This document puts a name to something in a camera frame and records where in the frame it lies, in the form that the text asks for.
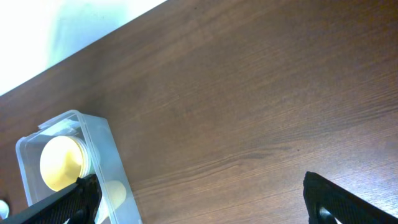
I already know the clear plastic container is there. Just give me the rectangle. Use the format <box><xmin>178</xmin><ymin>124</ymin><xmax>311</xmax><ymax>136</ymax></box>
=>
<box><xmin>16</xmin><ymin>110</ymin><xmax>142</xmax><ymax>224</ymax></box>

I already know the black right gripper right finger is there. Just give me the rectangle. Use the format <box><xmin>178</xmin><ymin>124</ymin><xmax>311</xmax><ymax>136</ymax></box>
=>
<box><xmin>303</xmin><ymin>172</ymin><xmax>397</xmax><ymax>223</ymax></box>

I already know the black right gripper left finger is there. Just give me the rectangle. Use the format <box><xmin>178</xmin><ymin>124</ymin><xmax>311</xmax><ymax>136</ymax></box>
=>
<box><xmin>1</xmin><ymin>174</ymin><xmax>102</xmax><ymax>224</ymax></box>

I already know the green plastic bowl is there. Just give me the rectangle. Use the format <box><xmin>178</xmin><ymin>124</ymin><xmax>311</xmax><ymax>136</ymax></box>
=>
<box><xmin>73</xmin><ymin>137</ymin><xmax>95</xmax><ymax>178</ymax></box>

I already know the yellow plastic cup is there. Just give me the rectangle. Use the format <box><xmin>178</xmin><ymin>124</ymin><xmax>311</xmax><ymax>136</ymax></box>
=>
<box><xmin>95</xmin><ymin>180</ymin><xmax>127</xmax><ymax>223</ymax></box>

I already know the white plastic spoon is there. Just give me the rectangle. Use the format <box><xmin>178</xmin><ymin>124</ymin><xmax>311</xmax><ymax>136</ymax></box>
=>
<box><xmin>0</xmin><ymin>200</ymin><xmax>10</xmax><ymax>220</ymax></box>

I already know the yellow plastic bowl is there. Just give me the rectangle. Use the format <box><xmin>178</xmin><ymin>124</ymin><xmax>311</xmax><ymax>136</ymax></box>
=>
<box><xmin>39</xmin><ymin>136</ymin><xmax>84</xmax><ymax>192</ymax></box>

